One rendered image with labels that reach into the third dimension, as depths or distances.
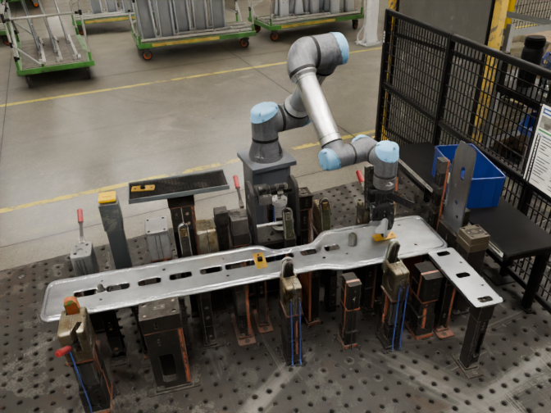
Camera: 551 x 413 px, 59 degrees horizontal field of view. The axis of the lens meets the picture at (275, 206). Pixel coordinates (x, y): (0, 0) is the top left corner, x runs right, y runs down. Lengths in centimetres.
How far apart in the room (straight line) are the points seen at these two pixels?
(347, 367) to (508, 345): 58
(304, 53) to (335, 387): 111
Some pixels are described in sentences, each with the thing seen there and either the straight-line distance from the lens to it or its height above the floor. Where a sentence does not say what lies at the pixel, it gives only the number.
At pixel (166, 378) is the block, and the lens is 173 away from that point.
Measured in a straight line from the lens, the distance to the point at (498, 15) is 372.
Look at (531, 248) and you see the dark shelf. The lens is 188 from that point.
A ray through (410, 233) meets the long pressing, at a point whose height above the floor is 100.
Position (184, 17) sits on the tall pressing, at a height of 51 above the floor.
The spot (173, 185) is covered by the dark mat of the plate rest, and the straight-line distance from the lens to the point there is 188.
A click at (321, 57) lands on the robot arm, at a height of 159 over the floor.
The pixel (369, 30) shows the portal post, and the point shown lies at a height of 23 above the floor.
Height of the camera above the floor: 205
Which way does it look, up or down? 32 degrees down
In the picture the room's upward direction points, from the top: 2 degrees counter-clockwise
